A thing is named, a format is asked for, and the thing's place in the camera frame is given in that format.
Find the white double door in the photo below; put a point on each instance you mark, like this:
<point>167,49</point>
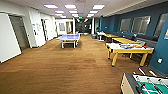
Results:
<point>8,38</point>

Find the long wooden table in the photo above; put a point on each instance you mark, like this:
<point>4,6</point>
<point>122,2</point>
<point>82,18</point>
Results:
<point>125,40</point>
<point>111,35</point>

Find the interior glass window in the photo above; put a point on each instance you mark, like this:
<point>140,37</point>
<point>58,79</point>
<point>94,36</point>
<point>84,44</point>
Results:
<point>140,25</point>
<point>125,25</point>

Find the small white table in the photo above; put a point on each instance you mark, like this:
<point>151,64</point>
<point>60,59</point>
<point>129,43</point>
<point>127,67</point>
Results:
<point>100,34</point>

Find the blue ping pong table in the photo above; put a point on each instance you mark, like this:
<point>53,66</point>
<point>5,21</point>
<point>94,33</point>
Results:
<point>69,37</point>

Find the yellow air hockey table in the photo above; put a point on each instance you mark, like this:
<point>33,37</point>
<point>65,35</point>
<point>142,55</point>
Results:
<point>128,48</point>

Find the green foosball table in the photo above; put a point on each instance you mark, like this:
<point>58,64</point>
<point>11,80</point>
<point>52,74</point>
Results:
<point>146,85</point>

